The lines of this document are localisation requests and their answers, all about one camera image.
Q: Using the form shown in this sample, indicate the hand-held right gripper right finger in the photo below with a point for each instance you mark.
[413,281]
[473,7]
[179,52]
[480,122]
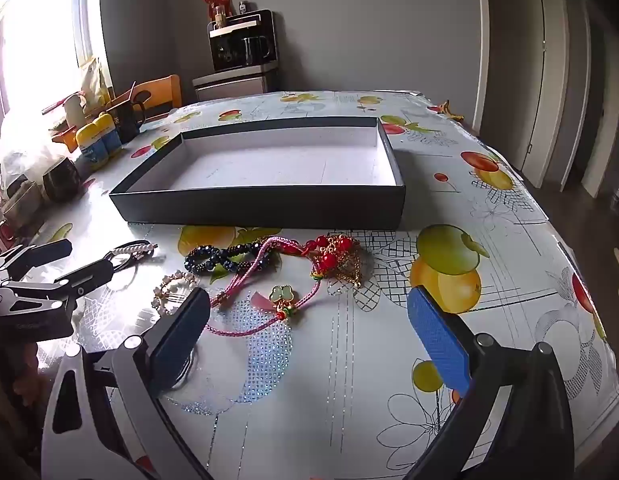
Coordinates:
[437,340]

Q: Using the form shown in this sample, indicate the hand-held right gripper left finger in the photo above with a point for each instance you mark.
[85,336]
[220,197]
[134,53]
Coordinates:
[182,332]

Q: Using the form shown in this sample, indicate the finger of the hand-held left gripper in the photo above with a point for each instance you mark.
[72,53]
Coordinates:
[49,253]
[91,275]

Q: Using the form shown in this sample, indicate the round pearl hair clip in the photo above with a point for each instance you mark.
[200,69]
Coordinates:
[177,284]

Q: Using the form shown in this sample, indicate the straight pearl hair clip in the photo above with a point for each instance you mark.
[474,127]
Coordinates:
[137,248]

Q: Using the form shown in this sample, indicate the red bead gold ornament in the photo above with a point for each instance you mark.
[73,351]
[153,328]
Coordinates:
[339,257]

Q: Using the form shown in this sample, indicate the shallow black cardboard box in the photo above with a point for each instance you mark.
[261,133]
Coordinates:
[269,162]

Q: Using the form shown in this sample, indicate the dark round cup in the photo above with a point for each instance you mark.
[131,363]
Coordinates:
[61,180]

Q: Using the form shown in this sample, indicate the clear plastic bag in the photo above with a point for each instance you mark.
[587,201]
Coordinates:
[26,145]

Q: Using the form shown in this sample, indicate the orange tray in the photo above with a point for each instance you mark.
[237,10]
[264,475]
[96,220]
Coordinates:
[64,140]

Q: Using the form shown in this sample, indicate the yellow-capped blue bottles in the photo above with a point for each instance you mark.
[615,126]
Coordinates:
[91,145]

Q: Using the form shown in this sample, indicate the yellow blue label bottle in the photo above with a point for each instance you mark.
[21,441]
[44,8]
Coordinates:
[111,132]

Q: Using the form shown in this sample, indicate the white cup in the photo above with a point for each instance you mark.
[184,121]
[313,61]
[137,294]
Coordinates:
[74,110]

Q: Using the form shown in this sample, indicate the black mug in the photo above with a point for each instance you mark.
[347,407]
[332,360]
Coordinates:
[124,120]

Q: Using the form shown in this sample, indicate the yellow paper bag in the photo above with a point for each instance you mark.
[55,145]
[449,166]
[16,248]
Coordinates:
[93,82]

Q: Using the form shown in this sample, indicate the orange wooden chair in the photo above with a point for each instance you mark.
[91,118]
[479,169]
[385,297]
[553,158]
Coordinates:
[162,92]

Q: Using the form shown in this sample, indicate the yellow red peel scrap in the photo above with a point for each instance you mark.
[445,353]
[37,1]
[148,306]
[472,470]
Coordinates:
[447,109]

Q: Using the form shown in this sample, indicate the grey cabinet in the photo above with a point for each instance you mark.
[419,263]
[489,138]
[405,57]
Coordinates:
[234,85]

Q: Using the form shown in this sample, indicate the white door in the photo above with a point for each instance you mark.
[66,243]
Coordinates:
[527,75]

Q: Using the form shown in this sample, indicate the black coffee machine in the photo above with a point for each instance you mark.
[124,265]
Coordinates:
[244,40]

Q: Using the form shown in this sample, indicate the red snack bag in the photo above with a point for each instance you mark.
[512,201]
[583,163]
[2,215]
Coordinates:
[218,0]

